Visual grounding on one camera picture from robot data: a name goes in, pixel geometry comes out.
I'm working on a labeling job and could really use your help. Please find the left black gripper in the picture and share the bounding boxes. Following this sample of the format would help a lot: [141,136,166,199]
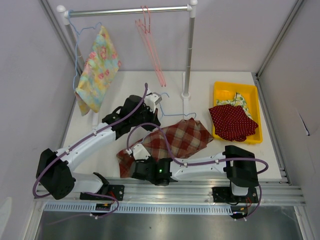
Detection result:
[130,104,160,132]

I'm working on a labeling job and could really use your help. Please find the blue wire hanger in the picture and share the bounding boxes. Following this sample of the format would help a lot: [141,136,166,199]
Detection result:
[63,9,102,92]
[136,91,197,145]

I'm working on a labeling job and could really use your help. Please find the red plaid cloth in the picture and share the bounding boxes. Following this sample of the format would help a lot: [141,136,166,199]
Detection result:
[116,117,215,179]

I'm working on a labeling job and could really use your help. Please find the floral pastel skirt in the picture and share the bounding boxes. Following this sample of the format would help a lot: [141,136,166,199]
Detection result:
[74,26,122,116]

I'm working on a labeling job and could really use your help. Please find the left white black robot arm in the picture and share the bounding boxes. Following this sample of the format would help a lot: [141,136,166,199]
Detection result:
[32,93,162,200]

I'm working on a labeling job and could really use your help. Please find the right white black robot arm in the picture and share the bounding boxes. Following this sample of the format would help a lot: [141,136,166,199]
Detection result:
[129,144,259,202]

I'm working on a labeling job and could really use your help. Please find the red polka dot cloth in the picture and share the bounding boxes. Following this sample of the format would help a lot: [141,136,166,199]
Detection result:
[209,104,259,142]

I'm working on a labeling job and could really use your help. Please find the green leaf print cloth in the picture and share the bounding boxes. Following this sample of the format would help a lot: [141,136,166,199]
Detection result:
[216,92,253,119]

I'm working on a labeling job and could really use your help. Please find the yellow plastic tray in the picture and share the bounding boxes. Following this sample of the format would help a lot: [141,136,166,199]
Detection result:
[213,81,263,145]

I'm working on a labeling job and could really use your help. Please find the white metal clothes rack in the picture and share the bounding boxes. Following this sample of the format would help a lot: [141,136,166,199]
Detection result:
[56,0,198,120]

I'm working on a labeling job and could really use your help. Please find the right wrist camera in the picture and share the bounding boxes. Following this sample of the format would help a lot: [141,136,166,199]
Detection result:
[125,143,151,161]

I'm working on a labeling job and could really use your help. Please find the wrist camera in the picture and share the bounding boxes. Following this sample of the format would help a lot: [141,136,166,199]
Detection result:
[144,92,162,113]
[125,143,151,161]

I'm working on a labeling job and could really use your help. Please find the white slotted cable duct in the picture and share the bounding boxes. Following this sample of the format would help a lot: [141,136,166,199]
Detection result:
[44,202,233,216]

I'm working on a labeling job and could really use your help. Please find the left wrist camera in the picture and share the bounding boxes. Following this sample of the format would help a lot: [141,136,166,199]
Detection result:
[144,92,162,113]

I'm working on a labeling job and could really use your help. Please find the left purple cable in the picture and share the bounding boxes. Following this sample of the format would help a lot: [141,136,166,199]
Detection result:
[32,83,150,200]

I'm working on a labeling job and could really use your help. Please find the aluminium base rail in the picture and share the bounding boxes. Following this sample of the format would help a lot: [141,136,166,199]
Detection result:
[33,176,307,208]

